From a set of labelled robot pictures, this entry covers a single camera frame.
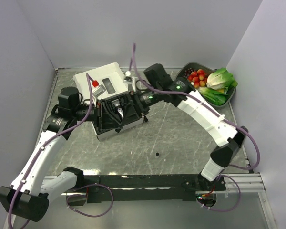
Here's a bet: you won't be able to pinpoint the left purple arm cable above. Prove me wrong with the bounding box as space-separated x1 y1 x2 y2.
7 73 96 229

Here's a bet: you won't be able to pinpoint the red strawberries cluster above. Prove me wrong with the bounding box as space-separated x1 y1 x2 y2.
187 69 208 88

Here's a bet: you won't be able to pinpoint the green white cabbage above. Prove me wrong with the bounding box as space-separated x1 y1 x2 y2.
206 68 238 90

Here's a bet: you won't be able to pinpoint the bok choy vegetable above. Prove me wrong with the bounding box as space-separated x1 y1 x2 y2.
197 87 229 106

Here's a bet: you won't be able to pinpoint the dark grey food tray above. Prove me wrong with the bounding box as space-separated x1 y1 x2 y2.
177 62 238 108

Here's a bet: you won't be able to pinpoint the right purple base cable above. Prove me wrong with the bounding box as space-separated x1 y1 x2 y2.
197 175 241 212

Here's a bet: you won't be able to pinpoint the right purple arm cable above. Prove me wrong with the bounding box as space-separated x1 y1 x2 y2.
128 42 260 170

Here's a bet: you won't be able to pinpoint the black silver hair trimmer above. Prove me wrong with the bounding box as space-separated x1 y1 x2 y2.
112 99 124 119

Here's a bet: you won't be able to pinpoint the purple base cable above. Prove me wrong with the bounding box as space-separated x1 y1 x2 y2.
65 183 114 217
197 175 241 212

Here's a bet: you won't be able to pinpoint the white box with black tray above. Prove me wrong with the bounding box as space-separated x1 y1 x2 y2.
73 62 145 141

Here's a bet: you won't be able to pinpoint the dark purple grapes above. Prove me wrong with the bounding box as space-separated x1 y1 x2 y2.
183 68 196 79

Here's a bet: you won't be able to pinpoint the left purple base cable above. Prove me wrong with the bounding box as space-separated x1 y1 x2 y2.
65 183 114 217

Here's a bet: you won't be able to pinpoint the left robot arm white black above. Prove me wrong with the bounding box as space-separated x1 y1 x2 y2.
0 87 92 227

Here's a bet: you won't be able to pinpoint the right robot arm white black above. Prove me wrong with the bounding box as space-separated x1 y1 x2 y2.
143 63 245 190

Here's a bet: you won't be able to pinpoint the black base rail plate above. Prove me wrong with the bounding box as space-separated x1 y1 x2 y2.
66 174 226 203

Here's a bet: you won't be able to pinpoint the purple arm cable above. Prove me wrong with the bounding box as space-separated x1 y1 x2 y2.
7 73 96 229
128 42 260 170

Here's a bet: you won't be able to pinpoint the aluminium profile rail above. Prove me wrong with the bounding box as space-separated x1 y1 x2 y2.
224 173 266 193

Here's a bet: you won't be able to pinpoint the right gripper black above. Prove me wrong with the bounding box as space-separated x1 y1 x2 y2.
122 84 163 125

